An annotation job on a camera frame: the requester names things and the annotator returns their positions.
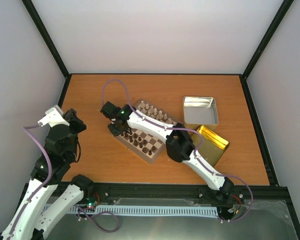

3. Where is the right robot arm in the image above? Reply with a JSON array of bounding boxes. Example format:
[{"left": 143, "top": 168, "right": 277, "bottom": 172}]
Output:
[{"left": 100, "top": 101, "right": 234, "bottom": 203}]

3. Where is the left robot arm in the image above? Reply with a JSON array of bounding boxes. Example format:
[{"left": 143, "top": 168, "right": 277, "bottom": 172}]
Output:
[{"left": 0, "top": 105, "right": 94, "bottom": 240}]

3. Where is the green circuit board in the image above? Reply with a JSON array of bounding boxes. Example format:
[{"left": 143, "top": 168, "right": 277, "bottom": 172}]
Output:
[{"left": 87, "top": 196, "right": 100, "bottom": 209}]

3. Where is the wooden chessboard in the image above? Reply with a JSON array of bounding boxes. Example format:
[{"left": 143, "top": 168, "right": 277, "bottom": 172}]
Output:
[{"left": 115, "top": 99, "right": 179, "bottom": 164}]

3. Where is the silver open tin box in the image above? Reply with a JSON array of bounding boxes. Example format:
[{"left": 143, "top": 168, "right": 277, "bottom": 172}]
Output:
[{"left": 183, "top": 96, "right": 219, "bottom": 130}]

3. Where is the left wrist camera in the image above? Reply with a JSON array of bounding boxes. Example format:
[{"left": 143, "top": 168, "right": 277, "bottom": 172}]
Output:
[{"left": 37, "top": 105, "right": 70, "bottom": 128}]

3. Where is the light blue cable duct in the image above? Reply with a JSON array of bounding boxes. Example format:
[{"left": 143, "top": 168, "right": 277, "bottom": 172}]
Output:
[{"left": 43, "top": 204, "right": 220, "bottom": 217}]

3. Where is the black enclosure frame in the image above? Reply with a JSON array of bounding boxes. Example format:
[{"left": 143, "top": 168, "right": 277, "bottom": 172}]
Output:
[{"left": 4, "top": 0, "right": 300, "bottom": 240}]

